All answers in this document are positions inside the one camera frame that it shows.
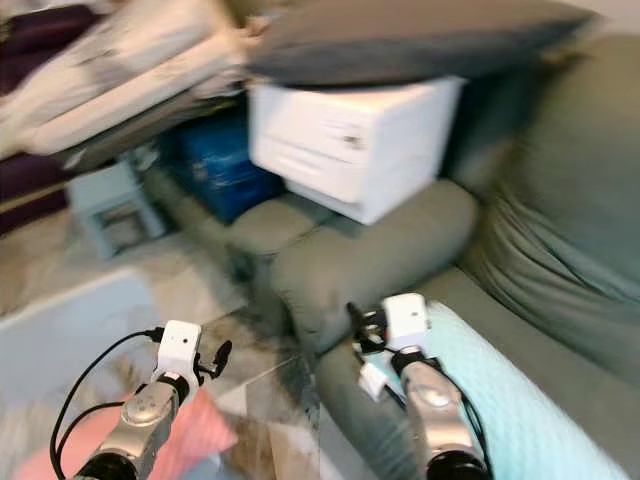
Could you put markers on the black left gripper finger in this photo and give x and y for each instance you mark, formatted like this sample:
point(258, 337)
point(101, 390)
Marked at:
point(224, 352)

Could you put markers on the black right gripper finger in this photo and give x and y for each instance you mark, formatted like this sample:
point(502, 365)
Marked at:
point(354, 316)

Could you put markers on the light blue pillow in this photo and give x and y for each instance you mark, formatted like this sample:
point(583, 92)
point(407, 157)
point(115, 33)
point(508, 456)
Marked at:
point(540, 400)

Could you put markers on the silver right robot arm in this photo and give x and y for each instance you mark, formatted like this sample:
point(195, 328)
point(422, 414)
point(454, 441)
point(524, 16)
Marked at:
point(440, 415)

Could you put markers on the grey-green leather sofa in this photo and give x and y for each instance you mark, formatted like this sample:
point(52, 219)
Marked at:
point(380, 250)

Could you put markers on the dark purple sofa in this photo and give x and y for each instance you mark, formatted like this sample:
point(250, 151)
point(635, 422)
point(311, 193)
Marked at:
point(30, 170)

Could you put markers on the pale grey low table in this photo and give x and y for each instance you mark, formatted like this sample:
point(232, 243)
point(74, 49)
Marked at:
point(70, 335)

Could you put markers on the white printer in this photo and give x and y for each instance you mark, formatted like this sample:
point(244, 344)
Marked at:
point(360, 140)

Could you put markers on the blue suitcase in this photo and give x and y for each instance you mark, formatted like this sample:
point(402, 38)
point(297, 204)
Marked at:
point(220, 165)

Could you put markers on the small pale blue stool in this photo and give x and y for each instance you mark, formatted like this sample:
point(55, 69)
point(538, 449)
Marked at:
point(110, 195)

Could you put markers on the grey folded quilt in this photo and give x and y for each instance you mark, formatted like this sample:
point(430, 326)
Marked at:
point(160, 120)

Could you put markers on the dark grey cushion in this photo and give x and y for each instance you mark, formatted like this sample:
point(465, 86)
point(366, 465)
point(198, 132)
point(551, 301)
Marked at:
point(410, 40)

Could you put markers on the white and grey folded bedding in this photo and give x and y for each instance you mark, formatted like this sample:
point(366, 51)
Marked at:
point(110, 70)

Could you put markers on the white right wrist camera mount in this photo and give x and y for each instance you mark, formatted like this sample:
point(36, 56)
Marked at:
point(407, 318)

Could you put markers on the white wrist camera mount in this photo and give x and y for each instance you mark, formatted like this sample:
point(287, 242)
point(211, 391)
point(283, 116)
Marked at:
point(407, 318)
point(180, 343)

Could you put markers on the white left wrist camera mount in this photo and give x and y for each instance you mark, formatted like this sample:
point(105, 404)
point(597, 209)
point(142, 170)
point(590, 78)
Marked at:
point(180, 343)

